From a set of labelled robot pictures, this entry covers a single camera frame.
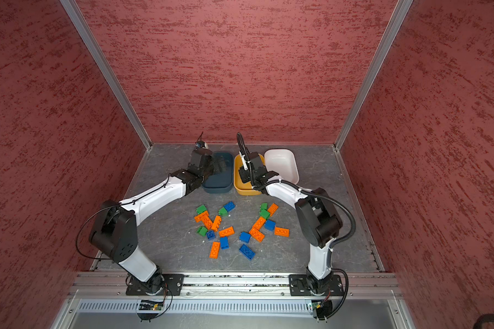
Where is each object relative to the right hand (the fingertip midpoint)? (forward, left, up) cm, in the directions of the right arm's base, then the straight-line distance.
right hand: (244, 171), depth 94 cm
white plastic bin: (+13, -21, -11) cm, 27 cm away
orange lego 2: (-21, +12, -10) cm, 26 cm away
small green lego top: (-13, -9, -11) cm, 19 cm away
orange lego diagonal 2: (-21, -6, -12) cm, 25 cm away
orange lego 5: (-25, -16, -12) cm, 32 cm away
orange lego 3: (-24, +8, -12) cm, 28 cm away
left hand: (0, +12, +5) cm, 13 cm away
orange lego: (-18, +19, -10) cm, 28 cm away
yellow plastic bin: (-5, 0, -7) cm, 9 cm away
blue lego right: (-22, -11, -12) cm, 27 cm away
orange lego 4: (-26, -5, -12) cm, 29 cm away
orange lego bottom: (-32, +13, -12) cm, 36 cm away
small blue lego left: (-26, +15, -12) cm, 32 cm away
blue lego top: (-13, +7, -11) cm, 18 cm away
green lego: (-14, +20, -10) cm, 27 cm away
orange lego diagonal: (-18, +18, -10) cm, 28 cm away
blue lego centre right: (-27, 0, -12) cm, 29 cm away
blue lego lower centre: (-29, +9, -13) cm, 33 cm away
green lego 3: (-17, -9, -11) cm, 22 cm away
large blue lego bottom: (-33, -1, -12) cm, 35 cm away
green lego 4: (-15, +10, -11) cm, 21 cm away
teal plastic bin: (-2, +11, -8) cm, 14 cm away
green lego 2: (-24, +19, -10) cm, 32 cm away
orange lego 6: (-14, -13, -12) cm, 23 cm away
